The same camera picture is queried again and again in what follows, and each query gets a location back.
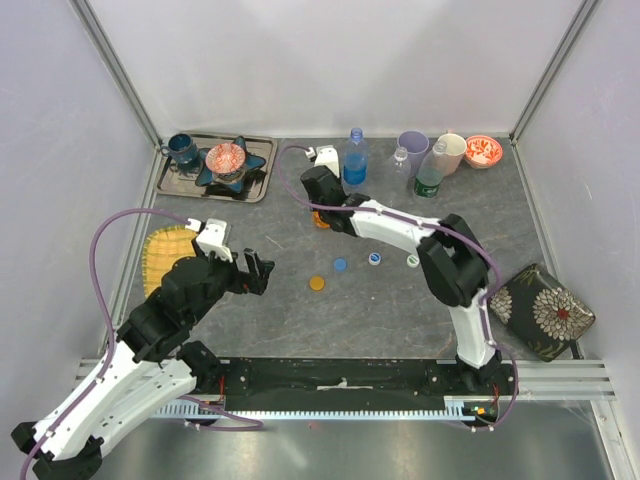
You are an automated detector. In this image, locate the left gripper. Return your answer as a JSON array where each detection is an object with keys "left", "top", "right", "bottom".
[{"left": 188, "top": 236, "right": 275, "bottom": 325}]

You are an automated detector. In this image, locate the orange drink bottle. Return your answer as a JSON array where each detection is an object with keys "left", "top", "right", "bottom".
[{"left": 312, "top": 211, "right": 330, "bottom": 229}]

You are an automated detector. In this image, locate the blue water bottle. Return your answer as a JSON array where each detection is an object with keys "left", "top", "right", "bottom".
[{"left": 342, "top": 127, "right": 369, "bottom": 188}]

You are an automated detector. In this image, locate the orange bottle cap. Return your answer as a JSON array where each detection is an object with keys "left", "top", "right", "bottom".
[{"left": 309, "top": 275, "right": 326, "bottom": 292}]

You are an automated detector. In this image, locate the clear Pocari Sweat bottle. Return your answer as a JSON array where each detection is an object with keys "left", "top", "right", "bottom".
[{"left": 386, "top": 146, "right": 411, "bottom": 182}]

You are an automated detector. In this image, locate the blue bottle cap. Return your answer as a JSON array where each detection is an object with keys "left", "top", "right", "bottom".
[{"left": 333, "top": 257, "right": 348, "bottom": 272}]

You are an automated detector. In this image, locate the Pocari Sweat bottle cap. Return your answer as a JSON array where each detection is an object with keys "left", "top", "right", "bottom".
[{"left": 368, "top": 252, "right": 382, "bottom": 266}]

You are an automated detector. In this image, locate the clear bottle green label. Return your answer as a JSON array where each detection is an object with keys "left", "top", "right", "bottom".
[{"left": 413, "top": 140, "right": 447, "bottom": 198}]

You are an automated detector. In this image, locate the green white bottle cap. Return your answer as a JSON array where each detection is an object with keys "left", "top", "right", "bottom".
[{"left": 406, "top": 254, "right": 420, "bottom": 268}]

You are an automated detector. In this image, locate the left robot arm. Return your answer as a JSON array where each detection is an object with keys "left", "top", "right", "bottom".
[{"left": 11, "top": 249, "right": 275, "bottom": 479}]

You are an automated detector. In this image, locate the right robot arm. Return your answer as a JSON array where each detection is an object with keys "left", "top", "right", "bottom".
[{"left": 301, "top": 166, "right": 517, "bottom": 395}]

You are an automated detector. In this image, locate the yellow woven plate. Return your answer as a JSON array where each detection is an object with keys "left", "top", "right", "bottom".
[{"left": 141, "top": 225, "right": 197, "bottom": 298}]

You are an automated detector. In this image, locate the blue star-shaped dish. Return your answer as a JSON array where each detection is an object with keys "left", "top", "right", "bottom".
[{"left": 195, "top": 136, "right": 267, "bottom": 199}]

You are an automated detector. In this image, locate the red patterned bowl on tray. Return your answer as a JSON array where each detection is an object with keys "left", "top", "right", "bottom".
[{"left": 205, "top": 142, "right": 248, "bottom": 181}]

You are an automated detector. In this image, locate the purple plastic cup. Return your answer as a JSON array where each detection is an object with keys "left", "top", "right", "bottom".
[{"left": 397, "top": 131, "right": 430, "bottom": 177}]

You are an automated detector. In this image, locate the metal tray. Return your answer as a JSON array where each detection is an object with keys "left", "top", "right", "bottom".
[{"left": 156, "top": 132, "right": 278, "bottom": 203}]

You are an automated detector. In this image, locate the pink plastic cup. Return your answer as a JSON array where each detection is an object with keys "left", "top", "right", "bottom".
[{"left": 433, "top": 133, "right": 467, "bottom": 176}]

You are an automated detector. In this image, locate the blue ceramic cup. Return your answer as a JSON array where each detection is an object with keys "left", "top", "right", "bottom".
[{"left": 160, "top": 133, "right": 199, "bottom": 168}]

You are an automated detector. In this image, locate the red white floral bowl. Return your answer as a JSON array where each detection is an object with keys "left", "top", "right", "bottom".
[{"left": 465, "top": 135, "right": 503, "bottom": 169}]

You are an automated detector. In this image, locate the black floral rectangular dish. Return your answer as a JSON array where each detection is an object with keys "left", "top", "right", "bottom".
[{"left": 488, "top": 263, "right": 596, "bottom": 362}]

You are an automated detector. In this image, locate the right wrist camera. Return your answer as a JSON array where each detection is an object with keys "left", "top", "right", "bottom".
[{"left": 305, "top": 145, "right": 341, "bottom": 178}]

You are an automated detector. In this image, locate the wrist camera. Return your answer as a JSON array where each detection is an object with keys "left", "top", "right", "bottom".
[
  {"left": 195, "top": 219, "right": 234, "bottom": 263},
  {"left": 305, "top": 145, "right": 341, "bottom": 178}
]

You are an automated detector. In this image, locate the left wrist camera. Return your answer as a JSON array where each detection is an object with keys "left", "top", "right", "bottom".
[{"left": 195, "top": 219, "right": 234, "bottom": 263}]

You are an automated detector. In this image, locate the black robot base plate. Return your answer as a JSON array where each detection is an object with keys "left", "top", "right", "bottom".
[{"left": 164, "top": 339, "right": 521, "bottom": 413}]

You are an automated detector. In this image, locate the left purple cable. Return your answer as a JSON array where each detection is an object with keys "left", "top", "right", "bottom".
[{"left": 18, "top": 207, "right": 264, "bottom": 480}]

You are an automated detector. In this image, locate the purple cable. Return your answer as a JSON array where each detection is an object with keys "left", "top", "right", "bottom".
[
  {"left": 277, "top": 144, "right": 521, "bottom": 433},
  {"left": 18, "top": 207, "right": 264, "bottom": 480}
]

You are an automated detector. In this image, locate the blue cable duct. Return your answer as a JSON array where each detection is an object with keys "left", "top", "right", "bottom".
[{"left": 151, "top": 399, "right": 475, "bottom": 421}]

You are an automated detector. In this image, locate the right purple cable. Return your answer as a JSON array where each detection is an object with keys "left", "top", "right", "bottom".
[{"left": 277, "top": 144, "right": 521, "bottom": 433}]

